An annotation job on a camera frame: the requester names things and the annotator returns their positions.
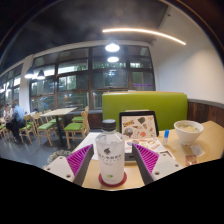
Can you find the flat round red coaster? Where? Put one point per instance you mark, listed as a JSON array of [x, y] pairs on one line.
[[124, 179]]

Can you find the sticker-covered laptop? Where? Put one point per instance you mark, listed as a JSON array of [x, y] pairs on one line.
[[140, 126]]

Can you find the group of green-seated wooden chairs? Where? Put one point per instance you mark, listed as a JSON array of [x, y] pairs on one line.
[[71, 126]]

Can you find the long curved ceiling light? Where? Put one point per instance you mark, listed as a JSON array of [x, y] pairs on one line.
[[143, 31]]

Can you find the white bowl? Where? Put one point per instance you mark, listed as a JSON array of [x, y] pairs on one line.
[[188, 131]]

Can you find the white paper napkin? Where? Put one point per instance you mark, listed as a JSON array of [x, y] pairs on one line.
[[197, 150]]

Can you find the small blue-capped bottle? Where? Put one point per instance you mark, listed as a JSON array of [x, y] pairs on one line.
[[165, 136]]

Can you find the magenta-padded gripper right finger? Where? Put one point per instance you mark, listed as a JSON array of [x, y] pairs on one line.
[[160, 165]]

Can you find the small reddish packet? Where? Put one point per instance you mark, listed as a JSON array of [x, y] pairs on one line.
[[191, 160]]

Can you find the person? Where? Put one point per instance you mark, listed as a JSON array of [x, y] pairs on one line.
[[18, 120]]

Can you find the group of round pendant lamps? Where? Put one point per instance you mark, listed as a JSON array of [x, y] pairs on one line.
[[112, 47]]

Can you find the green upholstered bench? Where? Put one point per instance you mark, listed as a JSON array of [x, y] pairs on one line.
[[146, 103]]

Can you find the light wooden dining table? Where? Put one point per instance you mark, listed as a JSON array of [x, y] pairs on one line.
[[58, 111]]

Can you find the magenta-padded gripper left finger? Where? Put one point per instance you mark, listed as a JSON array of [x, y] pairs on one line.
[[63, 166]]

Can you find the clear white-labelled drink bottle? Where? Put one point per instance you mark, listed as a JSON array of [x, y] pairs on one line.
[[110, 156]]

